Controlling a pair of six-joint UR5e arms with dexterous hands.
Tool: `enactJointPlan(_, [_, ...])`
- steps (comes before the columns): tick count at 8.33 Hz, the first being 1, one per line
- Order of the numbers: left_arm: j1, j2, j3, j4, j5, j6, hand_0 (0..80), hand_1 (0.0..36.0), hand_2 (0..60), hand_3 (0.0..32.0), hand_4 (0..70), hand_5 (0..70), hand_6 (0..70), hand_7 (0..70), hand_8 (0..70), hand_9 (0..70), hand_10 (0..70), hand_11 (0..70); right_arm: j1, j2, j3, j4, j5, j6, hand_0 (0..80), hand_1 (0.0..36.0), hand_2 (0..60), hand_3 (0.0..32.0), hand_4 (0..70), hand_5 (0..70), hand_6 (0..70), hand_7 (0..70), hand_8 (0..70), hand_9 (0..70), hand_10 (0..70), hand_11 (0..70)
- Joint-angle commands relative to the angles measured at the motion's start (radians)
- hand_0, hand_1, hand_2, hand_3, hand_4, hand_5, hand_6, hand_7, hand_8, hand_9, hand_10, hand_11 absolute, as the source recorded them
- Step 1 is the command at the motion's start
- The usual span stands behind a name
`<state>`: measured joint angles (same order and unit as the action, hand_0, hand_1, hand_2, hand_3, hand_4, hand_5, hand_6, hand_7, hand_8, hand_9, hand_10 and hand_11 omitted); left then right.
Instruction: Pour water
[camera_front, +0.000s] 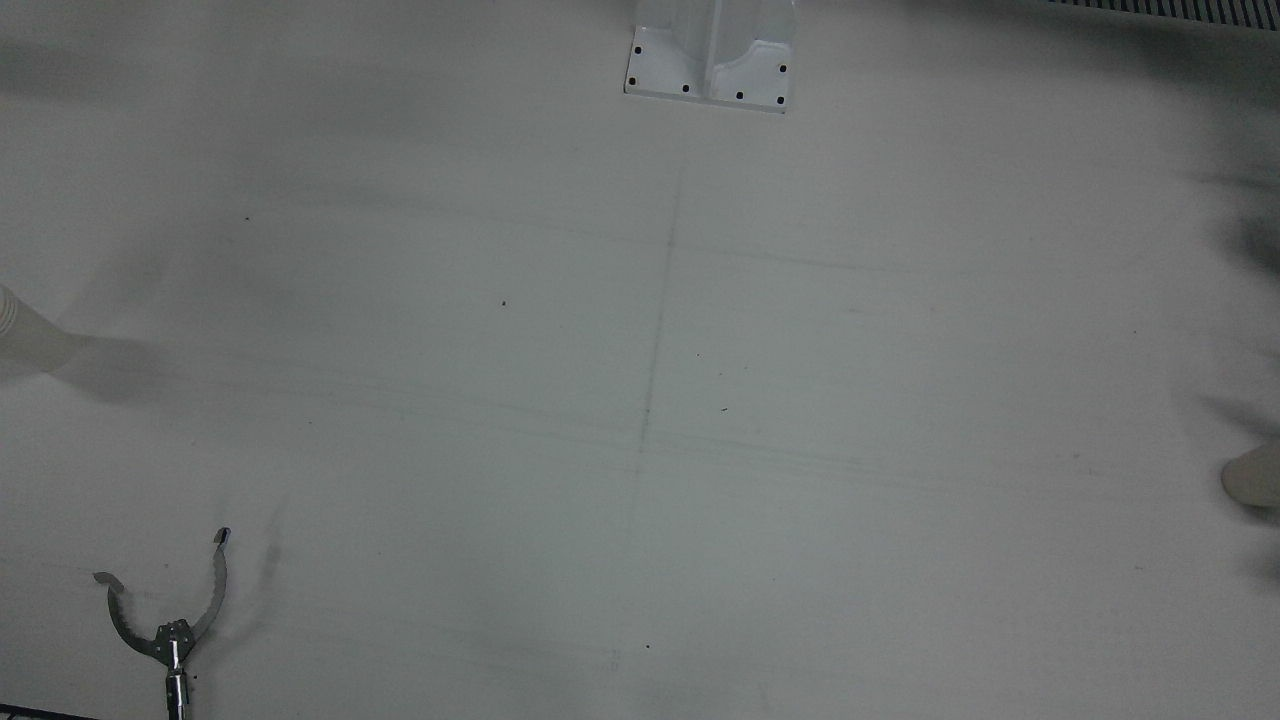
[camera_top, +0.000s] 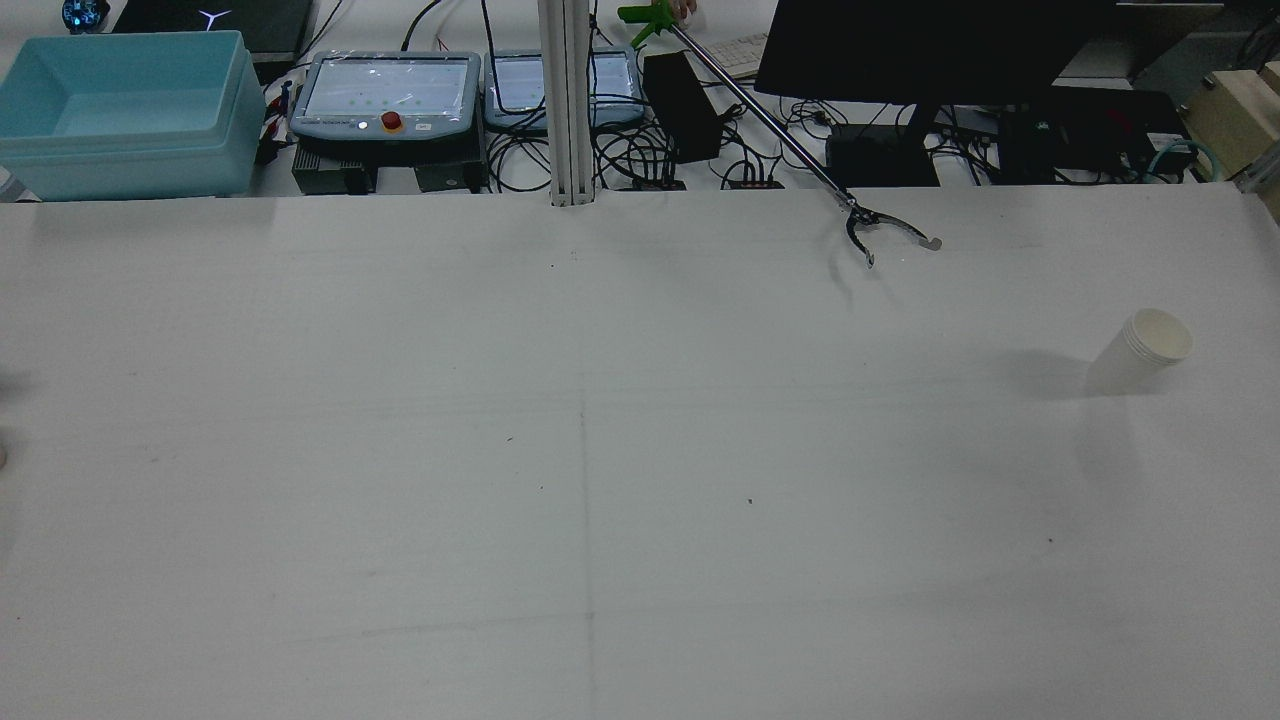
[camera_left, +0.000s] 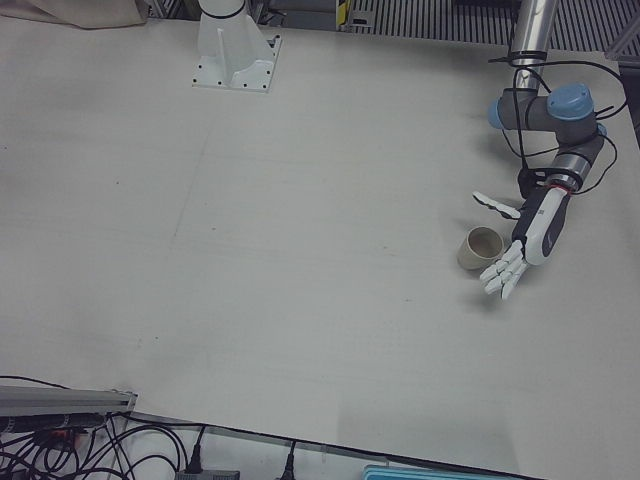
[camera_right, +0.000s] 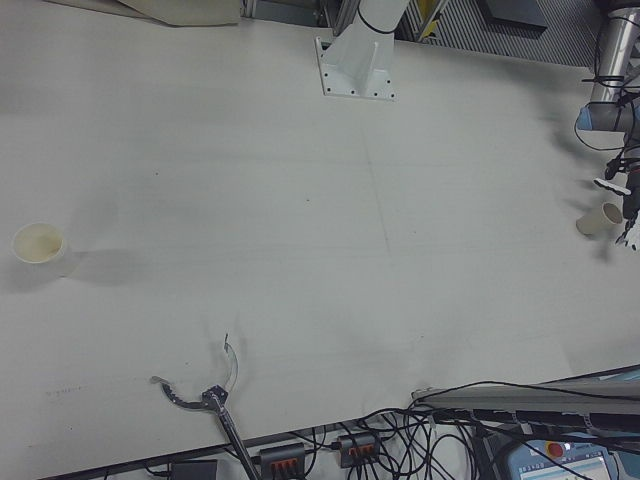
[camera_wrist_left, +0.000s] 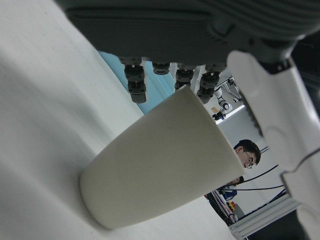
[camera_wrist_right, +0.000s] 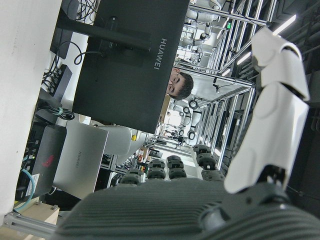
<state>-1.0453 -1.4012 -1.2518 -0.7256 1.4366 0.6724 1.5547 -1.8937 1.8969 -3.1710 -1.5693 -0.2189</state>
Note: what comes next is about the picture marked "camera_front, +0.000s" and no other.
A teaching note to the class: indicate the white ribbed paper cup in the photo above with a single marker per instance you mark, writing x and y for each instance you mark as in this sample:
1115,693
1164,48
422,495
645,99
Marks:
30,340

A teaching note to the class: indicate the beige paper cup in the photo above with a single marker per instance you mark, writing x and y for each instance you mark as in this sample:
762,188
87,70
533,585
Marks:
1255,478

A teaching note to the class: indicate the metal claw tongs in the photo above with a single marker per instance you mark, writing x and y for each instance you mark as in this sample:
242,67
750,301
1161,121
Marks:
172,636

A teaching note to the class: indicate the grey vent grille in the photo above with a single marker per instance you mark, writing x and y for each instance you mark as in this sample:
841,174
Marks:
1180,8

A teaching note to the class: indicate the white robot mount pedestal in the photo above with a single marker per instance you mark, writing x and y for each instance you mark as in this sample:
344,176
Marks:
700,50

